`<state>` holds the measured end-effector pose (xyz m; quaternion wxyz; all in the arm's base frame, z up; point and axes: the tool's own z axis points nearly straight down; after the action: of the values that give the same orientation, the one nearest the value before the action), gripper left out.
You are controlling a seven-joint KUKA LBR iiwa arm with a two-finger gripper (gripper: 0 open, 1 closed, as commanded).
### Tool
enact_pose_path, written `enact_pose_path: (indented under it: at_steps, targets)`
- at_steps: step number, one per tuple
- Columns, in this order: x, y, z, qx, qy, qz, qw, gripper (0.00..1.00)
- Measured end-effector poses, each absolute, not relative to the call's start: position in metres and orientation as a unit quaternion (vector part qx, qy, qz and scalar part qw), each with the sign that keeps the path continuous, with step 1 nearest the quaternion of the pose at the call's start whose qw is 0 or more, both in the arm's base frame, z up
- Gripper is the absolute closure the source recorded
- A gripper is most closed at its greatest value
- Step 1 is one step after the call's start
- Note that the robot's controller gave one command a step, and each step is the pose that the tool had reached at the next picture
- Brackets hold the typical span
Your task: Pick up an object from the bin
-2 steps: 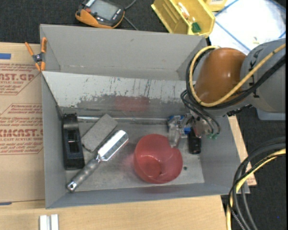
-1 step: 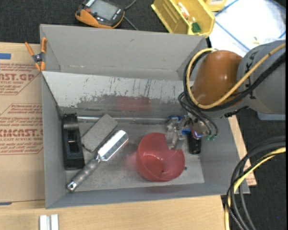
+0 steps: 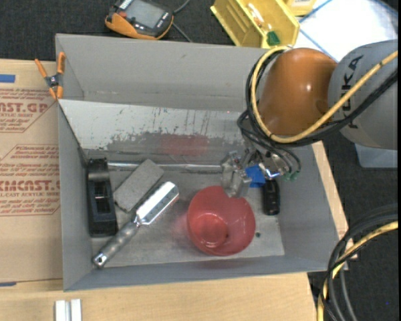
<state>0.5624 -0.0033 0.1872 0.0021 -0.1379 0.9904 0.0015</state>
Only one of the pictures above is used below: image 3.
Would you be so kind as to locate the blue block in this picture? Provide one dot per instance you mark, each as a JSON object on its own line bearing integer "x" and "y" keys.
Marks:
{"x": 256, "y": 176}

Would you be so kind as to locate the grey metal bin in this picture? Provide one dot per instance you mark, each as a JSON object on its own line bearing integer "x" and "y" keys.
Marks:
{"x": 173, "y": 79}

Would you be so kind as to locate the brown cardboard board red print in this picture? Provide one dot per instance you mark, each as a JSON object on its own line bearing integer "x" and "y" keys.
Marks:
{"x": 23, "y": 166}

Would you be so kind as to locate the red plastic bowl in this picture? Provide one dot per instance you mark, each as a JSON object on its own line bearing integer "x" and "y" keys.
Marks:
{"x": 220, "y": 222}

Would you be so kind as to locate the black cylinder on white bracket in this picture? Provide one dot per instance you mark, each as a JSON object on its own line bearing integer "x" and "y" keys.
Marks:
{"x": 271, "y": 197}

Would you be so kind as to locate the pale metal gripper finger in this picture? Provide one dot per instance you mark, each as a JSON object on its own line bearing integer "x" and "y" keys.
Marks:
{"x": 228, "y": 172}
{"x": 241, "y": 185}

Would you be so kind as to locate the black tape dispenser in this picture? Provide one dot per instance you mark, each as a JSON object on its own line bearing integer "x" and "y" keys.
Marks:
{"x": 102, "y": 199}

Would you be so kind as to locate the grey rectangular block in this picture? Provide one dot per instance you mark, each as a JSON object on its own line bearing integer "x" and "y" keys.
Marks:
{"x": 137, "y": 186}

